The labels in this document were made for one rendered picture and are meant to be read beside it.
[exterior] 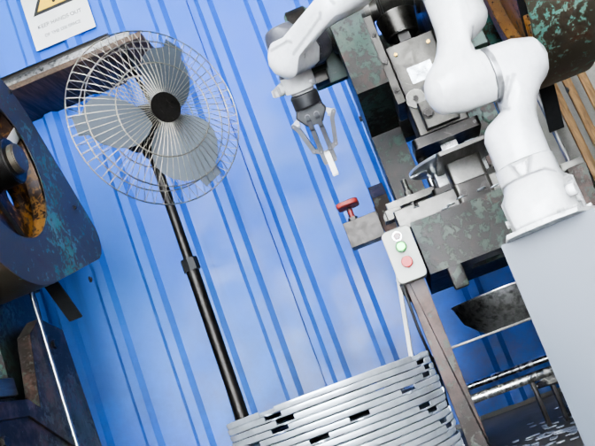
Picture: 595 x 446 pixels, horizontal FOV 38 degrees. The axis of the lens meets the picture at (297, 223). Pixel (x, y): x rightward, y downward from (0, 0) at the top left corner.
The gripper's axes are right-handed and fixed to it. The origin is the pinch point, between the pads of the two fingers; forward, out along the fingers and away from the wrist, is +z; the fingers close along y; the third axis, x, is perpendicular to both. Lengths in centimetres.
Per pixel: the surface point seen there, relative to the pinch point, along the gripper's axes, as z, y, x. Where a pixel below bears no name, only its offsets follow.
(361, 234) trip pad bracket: 18.7, 0.9, -11.4
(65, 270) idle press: 9, -98, 45
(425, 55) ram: -14.6, 35.3, 24.0
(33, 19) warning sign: -82, -113, 180
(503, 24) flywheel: -10, 66, 62
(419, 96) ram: -5.0, 29.2, 18.1
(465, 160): 13.1, 33.6, 0.8
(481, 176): 18.2, 35.8, -1.5
